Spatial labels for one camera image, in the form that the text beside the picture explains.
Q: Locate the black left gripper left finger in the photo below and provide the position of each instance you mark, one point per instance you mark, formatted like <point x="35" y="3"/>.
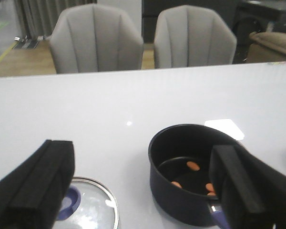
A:
<point x="31" y="194"/>

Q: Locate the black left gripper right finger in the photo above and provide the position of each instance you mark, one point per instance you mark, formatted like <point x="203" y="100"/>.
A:
<point x="251" y="193"/>

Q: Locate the glass lid with blue knob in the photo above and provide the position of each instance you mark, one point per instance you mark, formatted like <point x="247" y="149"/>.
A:
<point x="88" y="204"/>

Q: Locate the orange ham slices pile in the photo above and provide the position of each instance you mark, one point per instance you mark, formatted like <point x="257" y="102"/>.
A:
<point x="194" y="178"/>

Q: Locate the dark blue saucepan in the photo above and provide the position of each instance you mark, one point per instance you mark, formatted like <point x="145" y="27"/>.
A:
<point x="180" y="160"/>

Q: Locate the left beige upholstered chair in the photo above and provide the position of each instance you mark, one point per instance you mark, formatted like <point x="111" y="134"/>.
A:
<point x="95" y="38"/>

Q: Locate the beige upholstered chair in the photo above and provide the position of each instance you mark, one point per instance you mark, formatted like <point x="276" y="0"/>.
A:
<point x="95" y="38"/>
<point x="188" y="36"/>

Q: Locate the right beige upholstered chair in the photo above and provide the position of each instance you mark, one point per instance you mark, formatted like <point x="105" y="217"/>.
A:
<point x="188" y="36"/>

